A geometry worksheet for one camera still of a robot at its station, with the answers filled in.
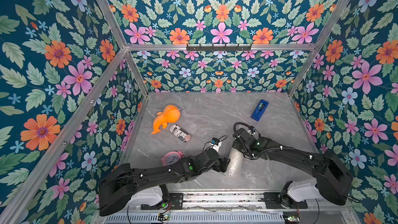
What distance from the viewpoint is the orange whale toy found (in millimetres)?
1002

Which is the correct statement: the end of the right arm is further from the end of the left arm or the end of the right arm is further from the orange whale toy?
the orange whale toy

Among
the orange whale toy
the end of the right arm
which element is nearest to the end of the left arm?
the end of the right arm
